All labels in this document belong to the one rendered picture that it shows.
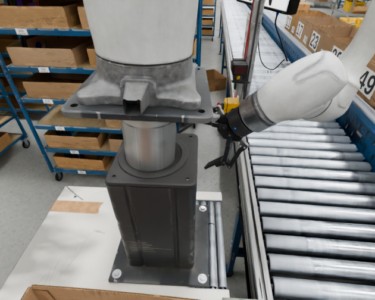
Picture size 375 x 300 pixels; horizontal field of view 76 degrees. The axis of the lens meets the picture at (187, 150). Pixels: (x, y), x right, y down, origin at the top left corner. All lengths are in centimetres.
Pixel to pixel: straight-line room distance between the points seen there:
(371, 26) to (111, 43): 51
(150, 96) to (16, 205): 192
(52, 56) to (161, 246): 129
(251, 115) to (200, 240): 40
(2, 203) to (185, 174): 193
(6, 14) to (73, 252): 130
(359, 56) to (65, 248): 89
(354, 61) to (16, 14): 153
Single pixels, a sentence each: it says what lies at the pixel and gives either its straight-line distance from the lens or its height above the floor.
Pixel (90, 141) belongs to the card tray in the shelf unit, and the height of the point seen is 40.
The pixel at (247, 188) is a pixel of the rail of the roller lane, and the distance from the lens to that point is 93.
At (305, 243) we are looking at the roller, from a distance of 84.
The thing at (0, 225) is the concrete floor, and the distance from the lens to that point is 213.
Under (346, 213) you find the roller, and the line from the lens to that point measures 98.
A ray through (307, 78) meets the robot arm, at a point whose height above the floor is 124.
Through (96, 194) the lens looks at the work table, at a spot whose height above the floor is 75.
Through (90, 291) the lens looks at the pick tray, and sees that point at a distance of 63.
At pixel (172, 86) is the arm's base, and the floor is 126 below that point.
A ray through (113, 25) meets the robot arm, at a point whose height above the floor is 134.
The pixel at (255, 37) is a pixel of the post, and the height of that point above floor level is 117.
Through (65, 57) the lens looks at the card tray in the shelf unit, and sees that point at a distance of 159.
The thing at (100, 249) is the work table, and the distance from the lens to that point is 79.
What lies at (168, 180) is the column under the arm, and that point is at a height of 108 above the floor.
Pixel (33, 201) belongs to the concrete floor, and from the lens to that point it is 217.
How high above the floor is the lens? 140
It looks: 38 degrees down
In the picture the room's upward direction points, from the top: straight up
